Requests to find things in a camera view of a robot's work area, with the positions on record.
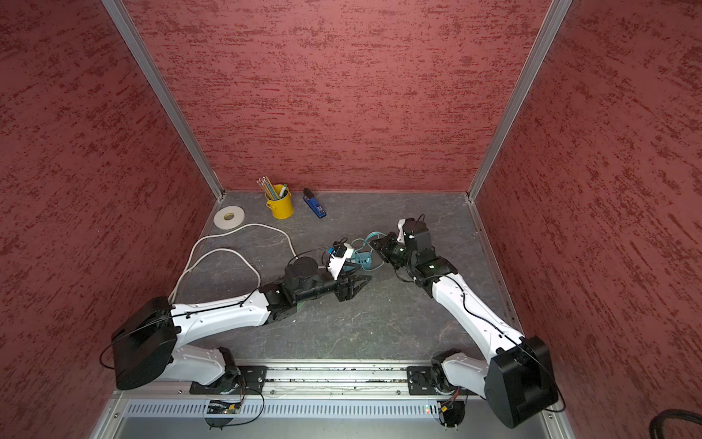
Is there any corner aluminium post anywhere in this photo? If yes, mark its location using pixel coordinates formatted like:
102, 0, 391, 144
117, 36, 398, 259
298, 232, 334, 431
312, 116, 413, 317
467, 0, 572, 203
102, 0, 226, 201

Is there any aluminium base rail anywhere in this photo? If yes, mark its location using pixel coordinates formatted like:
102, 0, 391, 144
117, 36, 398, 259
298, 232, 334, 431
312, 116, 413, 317
92, 360, 573, 438

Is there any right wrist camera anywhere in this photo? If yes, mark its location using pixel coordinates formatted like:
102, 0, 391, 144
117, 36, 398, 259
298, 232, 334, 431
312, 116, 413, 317
397, 218, 415, 244

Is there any blue black stapler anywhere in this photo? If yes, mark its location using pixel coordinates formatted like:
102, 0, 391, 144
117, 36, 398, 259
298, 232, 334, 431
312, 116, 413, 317
303, 188, 327, 219

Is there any teal power strip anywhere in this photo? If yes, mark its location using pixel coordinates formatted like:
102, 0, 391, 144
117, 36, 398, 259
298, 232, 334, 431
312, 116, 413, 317
351, 251, 373, 272

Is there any yellow pencil cup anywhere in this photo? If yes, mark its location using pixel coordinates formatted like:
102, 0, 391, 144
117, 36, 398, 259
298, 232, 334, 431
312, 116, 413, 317
266, 185, 294, 220

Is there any white power strip cable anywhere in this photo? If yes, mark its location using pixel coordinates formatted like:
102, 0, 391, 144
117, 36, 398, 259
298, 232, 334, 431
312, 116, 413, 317
166, 221, 300, 305

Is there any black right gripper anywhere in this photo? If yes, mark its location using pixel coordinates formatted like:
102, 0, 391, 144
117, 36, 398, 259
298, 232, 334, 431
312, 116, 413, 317
369, 231, 417, 269

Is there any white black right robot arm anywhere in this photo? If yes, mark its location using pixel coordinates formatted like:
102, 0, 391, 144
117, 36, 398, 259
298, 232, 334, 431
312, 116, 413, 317
370, 218, 561, 428

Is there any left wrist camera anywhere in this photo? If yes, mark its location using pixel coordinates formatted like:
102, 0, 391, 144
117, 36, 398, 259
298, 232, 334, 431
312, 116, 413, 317
327, 241, 355, 280

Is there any right corner aluminium post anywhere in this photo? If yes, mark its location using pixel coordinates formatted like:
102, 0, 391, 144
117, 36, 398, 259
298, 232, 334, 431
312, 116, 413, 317
467, 0, 572, 203

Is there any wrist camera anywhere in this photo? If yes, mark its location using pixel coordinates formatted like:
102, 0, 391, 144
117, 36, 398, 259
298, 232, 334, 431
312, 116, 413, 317
397, 218, 415, 244
327, 241, 355, 280

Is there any colored pencils bundle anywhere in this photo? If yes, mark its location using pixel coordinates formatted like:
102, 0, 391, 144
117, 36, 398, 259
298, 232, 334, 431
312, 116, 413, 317
257, 177, 280, 200

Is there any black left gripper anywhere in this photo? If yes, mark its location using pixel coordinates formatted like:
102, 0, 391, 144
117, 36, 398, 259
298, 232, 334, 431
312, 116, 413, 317
295, 260, 372, 304

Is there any teal charging cable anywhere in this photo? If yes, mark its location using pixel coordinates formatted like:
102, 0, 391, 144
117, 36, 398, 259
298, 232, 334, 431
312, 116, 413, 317
349, 231, 390, 273

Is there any left corner aluminium post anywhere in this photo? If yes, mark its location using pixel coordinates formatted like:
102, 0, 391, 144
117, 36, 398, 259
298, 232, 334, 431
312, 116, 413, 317
102, 0, 226, 201

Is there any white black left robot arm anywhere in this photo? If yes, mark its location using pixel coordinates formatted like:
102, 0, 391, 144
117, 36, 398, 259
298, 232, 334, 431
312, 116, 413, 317
109, 256, 372, 393

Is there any white tape roll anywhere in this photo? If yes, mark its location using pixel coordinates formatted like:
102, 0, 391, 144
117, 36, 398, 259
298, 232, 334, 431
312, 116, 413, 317
213, 206, 245, 230

